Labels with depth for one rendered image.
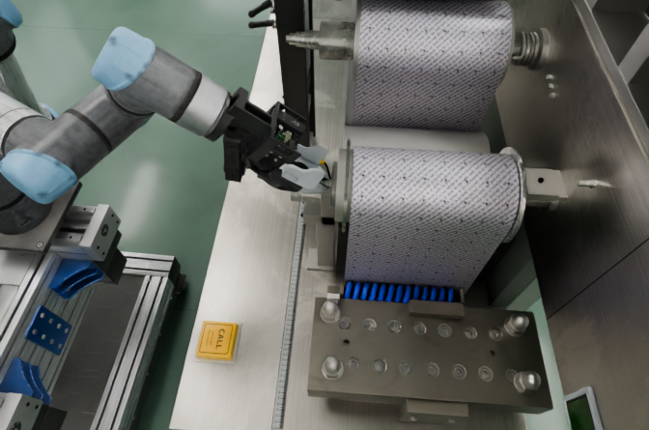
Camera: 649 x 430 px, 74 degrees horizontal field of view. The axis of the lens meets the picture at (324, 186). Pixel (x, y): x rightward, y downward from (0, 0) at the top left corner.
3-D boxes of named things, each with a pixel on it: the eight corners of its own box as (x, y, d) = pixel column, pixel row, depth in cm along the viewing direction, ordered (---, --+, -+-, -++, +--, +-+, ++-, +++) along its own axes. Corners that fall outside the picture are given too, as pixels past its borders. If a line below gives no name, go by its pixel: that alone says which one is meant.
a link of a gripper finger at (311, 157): (347, 169, 68) (300, 144, 63) (323, 185, 72) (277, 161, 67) (347, 153, 70) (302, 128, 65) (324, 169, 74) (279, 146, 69)
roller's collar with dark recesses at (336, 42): (322, 43, 81) (321, 13, 75) (353, 45, 80) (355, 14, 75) (319, 66, 77) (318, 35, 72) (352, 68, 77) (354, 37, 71)
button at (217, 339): (206, 323, 91) (203, 320, 89) (239, 326, 90) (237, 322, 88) (197, 358, 87) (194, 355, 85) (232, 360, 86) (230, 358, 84)
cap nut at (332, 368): (322, 357, 74) (322, 350, 71) (343, 358, 74) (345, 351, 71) (321, 380, 72) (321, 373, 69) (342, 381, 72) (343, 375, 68)
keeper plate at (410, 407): (397, 409, 80) (407, 398, 72) (451, 414, 80) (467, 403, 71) (398, 424, 79) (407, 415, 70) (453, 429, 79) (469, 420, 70)
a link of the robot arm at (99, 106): (61, 120, 62) (70, 97, 53) (120, 74, 68) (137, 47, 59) (105, 159, 65) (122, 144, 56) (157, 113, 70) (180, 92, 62)
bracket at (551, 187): (518, 173, 67) (522, 164, 65) (555, 175, 67) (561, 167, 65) (523, 200, 64) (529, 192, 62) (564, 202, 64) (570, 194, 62)
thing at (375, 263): (343, 285, 86) (348, 241, 71) (463, 293, 85) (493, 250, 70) (343, 288, 86) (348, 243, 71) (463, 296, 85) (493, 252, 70)
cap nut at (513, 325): (502, 315, 79) (511, 306, 75) (522, 317, 78) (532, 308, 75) (505, 335, 76) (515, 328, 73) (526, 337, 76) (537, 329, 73)
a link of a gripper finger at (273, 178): (300, 196, 65) (252, 167, 61) (295, 200, 66) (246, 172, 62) (305, 172, 68) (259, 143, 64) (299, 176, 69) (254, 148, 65)
